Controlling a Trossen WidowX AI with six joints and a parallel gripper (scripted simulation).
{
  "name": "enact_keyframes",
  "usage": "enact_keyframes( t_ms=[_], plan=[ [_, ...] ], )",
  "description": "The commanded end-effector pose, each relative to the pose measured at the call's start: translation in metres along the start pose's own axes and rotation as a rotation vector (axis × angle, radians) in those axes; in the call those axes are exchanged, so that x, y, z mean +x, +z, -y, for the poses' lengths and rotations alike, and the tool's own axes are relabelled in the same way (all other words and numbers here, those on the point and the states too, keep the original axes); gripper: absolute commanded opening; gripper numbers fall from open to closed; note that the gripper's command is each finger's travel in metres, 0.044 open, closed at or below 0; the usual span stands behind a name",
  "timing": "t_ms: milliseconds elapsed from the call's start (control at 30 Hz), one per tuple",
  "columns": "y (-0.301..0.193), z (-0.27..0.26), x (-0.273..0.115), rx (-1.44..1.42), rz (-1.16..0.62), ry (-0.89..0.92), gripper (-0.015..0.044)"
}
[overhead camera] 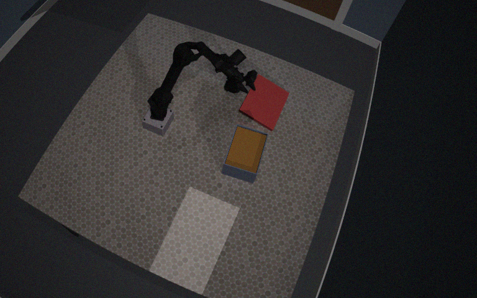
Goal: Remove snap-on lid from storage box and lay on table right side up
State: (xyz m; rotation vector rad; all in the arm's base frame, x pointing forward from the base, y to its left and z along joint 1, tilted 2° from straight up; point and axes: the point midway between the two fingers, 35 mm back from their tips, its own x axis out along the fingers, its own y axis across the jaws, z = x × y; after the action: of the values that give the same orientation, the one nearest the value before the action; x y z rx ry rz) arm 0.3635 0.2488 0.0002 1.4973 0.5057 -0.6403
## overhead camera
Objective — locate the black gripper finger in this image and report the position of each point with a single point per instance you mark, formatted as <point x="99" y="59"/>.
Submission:
<point x="244" y="89"/>
<point x="251" y="85"/>

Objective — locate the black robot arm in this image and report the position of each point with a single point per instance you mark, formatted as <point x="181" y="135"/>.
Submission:
<point x="182" y="56"/>

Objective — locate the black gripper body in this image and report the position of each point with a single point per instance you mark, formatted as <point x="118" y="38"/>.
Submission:
<point x="249" y="78"/>

